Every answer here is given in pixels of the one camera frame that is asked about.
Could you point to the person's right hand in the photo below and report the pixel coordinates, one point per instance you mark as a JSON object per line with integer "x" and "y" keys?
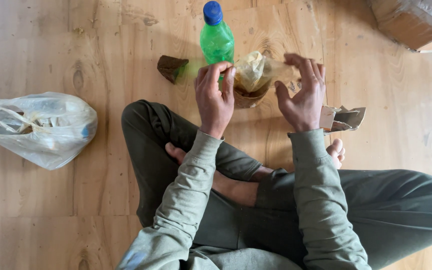
{"x": 303, "y": 105}

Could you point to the person's left hand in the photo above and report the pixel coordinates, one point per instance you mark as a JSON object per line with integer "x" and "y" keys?
{"x": 213, "y": 103}

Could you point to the clear plastic wrapper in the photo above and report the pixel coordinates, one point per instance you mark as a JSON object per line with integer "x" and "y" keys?
{"x": 258, "y": 72}

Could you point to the brown paper cup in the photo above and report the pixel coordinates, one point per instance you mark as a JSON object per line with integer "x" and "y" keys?
{"x": 250, "y": 99}

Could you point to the torn cardboard packet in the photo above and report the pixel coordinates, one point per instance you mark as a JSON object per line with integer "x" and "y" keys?
{"x": 341, "y": 119}

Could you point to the dark brown sponge block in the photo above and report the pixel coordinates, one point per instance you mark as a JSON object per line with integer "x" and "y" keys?
{"x": 171, "y": 68}

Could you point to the green plastic bottle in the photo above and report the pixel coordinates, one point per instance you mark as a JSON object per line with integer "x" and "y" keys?
{"x": 216, "y": 45}

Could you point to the blue bottle cap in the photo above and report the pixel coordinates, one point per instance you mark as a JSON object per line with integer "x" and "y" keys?
{"x": 213, "y": 12}

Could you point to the person's legs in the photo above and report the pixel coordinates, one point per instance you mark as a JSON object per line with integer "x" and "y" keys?
{"x": 276, "y": 202}

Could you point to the white plastic bag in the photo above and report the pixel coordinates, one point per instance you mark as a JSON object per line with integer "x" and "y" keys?
{"x": 36, "y": 129}

